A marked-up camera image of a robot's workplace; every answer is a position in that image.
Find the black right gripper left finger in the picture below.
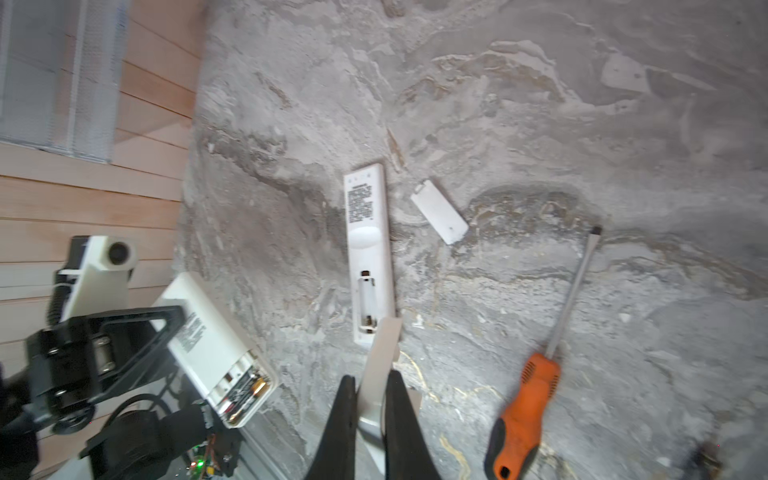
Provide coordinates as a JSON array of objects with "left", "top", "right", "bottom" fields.
[{"left": 305, "top": 375, "right": 358, "bottom": 480}]

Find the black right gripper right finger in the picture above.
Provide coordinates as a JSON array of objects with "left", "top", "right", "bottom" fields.
[{"left": 384, "top": 370, "right": 441, "bottom": 480}]

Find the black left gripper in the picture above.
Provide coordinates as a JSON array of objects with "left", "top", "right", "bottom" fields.
[{"left": 1, "top": 305, "right": 186, "bottom": 435}]

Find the short remote battery cover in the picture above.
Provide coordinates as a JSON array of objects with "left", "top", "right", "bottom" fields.
[{"left": 357, "top": 317, "right": 403, "bottom": 475}]

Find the short white remote control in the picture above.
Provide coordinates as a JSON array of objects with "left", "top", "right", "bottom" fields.
[{"left": 154, "top": 272, "right": 279, "bottom": 429}]

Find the orange handled screwdriver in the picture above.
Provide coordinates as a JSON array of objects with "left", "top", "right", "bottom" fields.
[{"left": 484, "top": 226, "right": 602, "bottom": 479}]

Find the long white remote control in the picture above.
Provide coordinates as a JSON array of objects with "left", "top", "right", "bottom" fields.
[{"left": 343, "top": 163, "right": 395, "bottom": 347}]

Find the white battery compartment cover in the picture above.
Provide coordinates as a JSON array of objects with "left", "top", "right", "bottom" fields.
[{"left": 411, "top": 180, "right": 469, "bottom": 245}]

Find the black gold AAA battery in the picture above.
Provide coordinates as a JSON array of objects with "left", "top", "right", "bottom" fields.
[{"left": 681, "top": 442, "right": 722, "bottom": 480}]

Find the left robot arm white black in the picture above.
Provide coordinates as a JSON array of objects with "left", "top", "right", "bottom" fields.
[{"left": 1, "top": 306, "right": 243, "bottom": 479}]

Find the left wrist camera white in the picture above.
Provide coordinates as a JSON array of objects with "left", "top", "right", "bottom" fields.
[{"left": 47, "top": 235, "right": 138, "bottom": 326}]

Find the white wire mesh shelf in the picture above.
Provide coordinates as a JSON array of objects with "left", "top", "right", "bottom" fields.
[{"left": 1, "top": 0, "right": 131, "bottom": 163}]

